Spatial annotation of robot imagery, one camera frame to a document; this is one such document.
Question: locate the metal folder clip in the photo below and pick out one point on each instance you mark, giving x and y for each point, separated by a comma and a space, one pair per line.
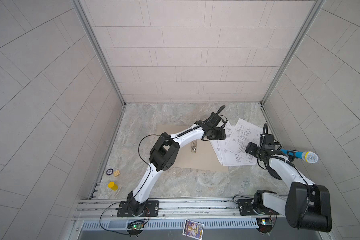
194, 146

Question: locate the colourful picture card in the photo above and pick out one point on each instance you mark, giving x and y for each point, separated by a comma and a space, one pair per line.
193, 230

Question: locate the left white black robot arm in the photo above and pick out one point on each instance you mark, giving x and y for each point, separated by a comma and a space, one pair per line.
163, 156

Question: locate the purple ring token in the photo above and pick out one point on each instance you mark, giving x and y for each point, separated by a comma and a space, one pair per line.
109, 172

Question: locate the left green circuit board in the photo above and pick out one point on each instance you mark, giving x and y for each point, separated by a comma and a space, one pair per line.
135, 226

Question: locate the stack of printed sheets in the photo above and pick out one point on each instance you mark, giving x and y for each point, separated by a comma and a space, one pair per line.
225, 156

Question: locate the aluminium mounting rail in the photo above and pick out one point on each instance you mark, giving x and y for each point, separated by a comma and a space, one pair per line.
167, 208

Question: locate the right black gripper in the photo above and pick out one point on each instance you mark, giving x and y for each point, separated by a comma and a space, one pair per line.
250, 148

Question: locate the printed drawing sheet top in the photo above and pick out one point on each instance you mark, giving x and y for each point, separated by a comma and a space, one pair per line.
243, 133

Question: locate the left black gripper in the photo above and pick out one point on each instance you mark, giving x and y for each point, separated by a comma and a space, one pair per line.
221, 134

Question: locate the blue yellow toy microphone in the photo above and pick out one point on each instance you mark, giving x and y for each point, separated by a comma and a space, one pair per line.
308, 157

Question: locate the beige cardboard folder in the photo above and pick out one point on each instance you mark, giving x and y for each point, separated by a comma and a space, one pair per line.
204, 158

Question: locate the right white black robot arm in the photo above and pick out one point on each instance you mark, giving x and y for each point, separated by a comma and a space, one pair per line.
294, 186

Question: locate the yellow cylinder block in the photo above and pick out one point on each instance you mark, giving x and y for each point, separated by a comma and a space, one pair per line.
113, 186

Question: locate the right circuit board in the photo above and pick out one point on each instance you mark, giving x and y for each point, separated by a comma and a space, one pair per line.
265, 226

